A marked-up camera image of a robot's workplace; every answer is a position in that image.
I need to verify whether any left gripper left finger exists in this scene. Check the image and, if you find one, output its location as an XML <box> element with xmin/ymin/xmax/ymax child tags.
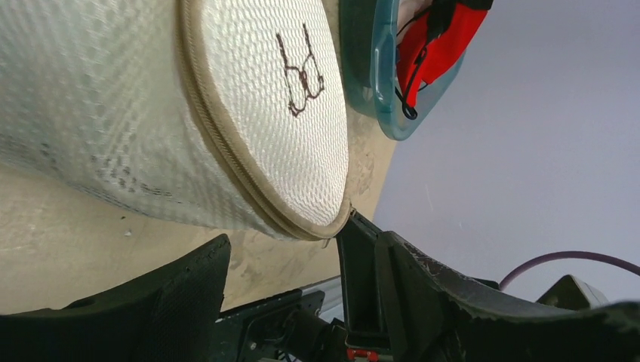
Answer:
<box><xmin>1</xmin><ymin>235</ymin><xmax>231</xmax><ymax>361</ymax></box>

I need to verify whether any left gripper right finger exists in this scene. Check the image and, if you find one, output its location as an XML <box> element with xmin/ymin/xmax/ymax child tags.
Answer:
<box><xmin>337</xmin><ymin>211</ymin><xmax>639</xmax><ymax>361</ymax></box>

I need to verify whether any red and black bra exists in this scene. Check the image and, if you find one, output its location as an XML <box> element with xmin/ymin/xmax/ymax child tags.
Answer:
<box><xmin>396</xmin><ymin>1</ymin><xmax>493</xmax><ymax>120</ymax></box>

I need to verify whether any teal plastic bin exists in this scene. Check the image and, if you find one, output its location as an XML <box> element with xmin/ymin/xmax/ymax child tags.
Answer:
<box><xmin>338</xmin><ymin>0</ymin><xmax>464</xmax><ymax>141</ymax></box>

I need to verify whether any pale pink bra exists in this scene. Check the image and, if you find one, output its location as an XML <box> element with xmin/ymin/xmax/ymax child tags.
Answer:
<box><xmin>398</xmin><ymin>0</ymin><xmax>433</xmax><ymax>29</ymax></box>

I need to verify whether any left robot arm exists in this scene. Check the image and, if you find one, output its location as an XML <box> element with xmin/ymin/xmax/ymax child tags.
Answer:
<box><xmin>1</xmin><ymin>212</ymin><xmax>639</xmax><ymax>361</ymax></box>

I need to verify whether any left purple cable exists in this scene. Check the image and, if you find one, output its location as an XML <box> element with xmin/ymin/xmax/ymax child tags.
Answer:
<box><xmin>498</xmin><ymin>250</ymin><xmax>640</xmax><ymax>292</ymax></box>

